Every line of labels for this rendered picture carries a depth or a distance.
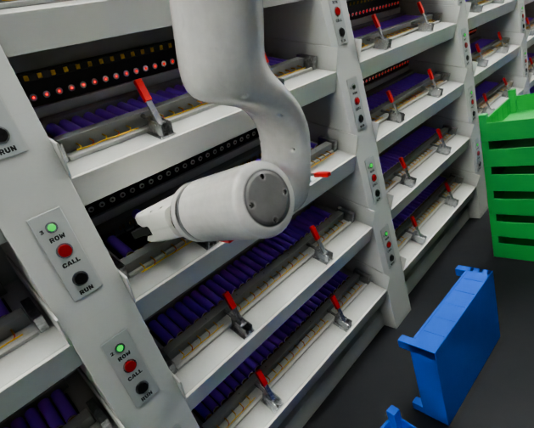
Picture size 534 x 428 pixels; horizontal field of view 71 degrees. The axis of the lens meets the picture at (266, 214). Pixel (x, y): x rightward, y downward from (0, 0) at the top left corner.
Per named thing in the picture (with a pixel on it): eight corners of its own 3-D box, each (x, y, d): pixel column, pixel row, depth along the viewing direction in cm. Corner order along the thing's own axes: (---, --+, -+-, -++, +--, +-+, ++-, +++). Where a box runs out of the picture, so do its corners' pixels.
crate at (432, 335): (500, 336, 95) (467, 327, 101) (492, 270, 88) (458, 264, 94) (448, 426, 79) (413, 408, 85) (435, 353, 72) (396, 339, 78)
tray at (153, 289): (354, 171, 93) (358, 135, 87) (142, 322, 58) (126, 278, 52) (292, 149, 104) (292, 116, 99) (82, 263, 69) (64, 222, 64)
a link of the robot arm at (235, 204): (227, 170, 52) (169, 188, 46) (291, 149, 42) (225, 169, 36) (246, 227, 53) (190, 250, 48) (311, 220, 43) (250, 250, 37)
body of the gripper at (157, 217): (216, 171, 53) (182, 183, 62) (155, 202, 47) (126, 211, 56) (238, 218, 55) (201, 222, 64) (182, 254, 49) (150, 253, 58)
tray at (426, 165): (467, 148, 140) (478, 112, 132) (388, 223, 105) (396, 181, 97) (415, 134, 152) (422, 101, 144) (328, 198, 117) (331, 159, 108)
